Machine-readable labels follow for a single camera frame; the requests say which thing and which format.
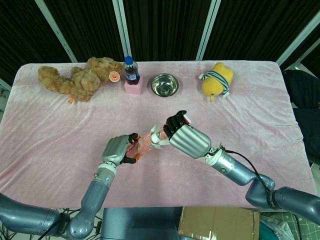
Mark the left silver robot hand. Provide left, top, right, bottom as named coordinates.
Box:
left=100, top=132, right=142, bottom=166

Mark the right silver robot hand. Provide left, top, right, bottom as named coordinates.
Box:
left=162, top=109, right=213, bottom=159

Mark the brown cardboard box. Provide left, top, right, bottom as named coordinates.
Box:
left=177, top=206, right=261, bottom=240

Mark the pink velvet tablecloth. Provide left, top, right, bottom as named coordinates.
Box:
left=0, top=59, right=315, bottom=209

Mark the stainless steel bowl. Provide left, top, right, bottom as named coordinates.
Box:
left=150, top=72, right=180, bottom=96

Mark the pink foam block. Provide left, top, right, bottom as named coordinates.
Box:
left=124, top=77, right=144, bottom=96

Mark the yellow duck plush toy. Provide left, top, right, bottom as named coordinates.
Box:
left=198, top=61, right=235, bottom=103

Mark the brown teddy bear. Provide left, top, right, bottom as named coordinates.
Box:
left=37, top=56, right=124, bottom=105

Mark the cola bottle with blue cap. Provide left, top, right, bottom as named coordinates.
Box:
left=123, top=55, right=140, bottom=86

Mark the grey robot torso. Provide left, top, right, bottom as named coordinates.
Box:
left=99, top=206, right=185, bottom=240

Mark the black curtain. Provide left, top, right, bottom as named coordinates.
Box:
left=0, top=0, right=320, bottom=87

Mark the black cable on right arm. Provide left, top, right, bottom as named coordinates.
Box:
left=219, top=148, right=275, bottom=195

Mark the white frame post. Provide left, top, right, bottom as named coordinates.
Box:
left=112, top=0, right=133, bottom=62
left=276, top=8, right=320, bottom=66
left=38, top=0, right=79, bottom=63
left=198, top=0, right=220, bottom=61

